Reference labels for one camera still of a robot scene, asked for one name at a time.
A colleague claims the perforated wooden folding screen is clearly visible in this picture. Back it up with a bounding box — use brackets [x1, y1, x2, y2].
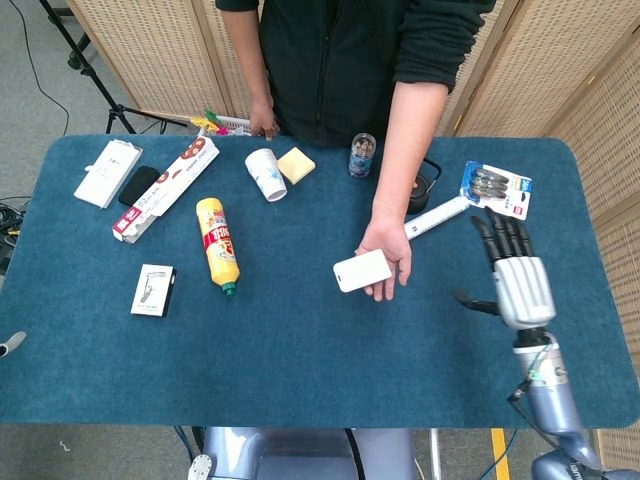
[65, 0, 274, 124]
[439, 0, 640, 321]

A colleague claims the blue pen blister pack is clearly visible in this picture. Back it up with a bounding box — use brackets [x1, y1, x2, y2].
[458, 160, 536, 222]

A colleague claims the yellow sticky note pad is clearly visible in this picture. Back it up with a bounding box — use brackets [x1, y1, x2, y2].
[276, 146, 317, 186]

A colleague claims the colourful feather toy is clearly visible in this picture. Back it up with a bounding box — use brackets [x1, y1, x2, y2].
[189, 108, 230, 136]

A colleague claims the robot right five-finger hand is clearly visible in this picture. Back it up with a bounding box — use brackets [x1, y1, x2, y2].
[454, 206, 558, 332]

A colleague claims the black oval case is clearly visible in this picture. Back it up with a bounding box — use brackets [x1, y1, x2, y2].
[117, 165, 162, 208]

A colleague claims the person's right forearm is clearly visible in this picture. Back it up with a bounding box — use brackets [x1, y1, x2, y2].
[221, 5, 276, 105]

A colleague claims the white wire basket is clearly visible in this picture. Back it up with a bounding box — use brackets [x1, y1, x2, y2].
[197, 113, 254, 137]

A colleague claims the bundle of cables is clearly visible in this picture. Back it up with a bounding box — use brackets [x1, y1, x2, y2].
[0, 195, 32, 237]

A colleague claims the blue felt table mat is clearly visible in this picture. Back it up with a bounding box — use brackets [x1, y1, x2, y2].
[0, 133, 640, 430]

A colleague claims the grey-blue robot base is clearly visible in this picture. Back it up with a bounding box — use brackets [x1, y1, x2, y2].
[187, 426, 419, 480]

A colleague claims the yellow squeeze bottle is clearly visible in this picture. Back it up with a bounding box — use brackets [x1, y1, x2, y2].
[195, 197, 242, 299]

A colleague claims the long red white box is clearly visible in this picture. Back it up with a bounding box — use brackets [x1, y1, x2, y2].
[111, 135, 222, 246]

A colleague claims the person's left forearm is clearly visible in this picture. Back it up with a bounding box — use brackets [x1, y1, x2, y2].
[371, 78, 451, 232]

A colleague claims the clear jar of pencils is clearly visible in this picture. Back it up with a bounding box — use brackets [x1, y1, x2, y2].
[347, 132, 378, 179]

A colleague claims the person's right hand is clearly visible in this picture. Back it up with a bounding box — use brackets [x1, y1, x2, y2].
[249, 97, 281, 143]

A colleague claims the long white tube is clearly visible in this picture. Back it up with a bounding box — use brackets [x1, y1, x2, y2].
[403, 195, 472, 242]

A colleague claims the small white black box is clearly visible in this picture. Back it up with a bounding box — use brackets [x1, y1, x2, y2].
[129, 263, 178, 319]

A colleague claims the person's dark jacket torso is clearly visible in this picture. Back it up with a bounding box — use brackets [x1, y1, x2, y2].
[215, 0, 499, 150]

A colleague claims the black teapot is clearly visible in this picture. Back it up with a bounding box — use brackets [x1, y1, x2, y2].
[406, 157, 443, 216]

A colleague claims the flat white box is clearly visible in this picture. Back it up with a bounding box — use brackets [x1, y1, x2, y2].
[73, 139, 144, 210]

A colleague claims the person's left hand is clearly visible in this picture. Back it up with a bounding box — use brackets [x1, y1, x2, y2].
[355, 218, 414, 303]

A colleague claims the white paper cup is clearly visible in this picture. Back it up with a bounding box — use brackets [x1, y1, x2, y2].
[244, 147, 289, 203]

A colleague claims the white card case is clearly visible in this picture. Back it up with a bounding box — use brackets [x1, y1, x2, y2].
[332, 248, 393, 294]

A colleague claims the black tripod stand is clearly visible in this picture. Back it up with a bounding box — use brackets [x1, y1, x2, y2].
[38, 0, 189, 135]

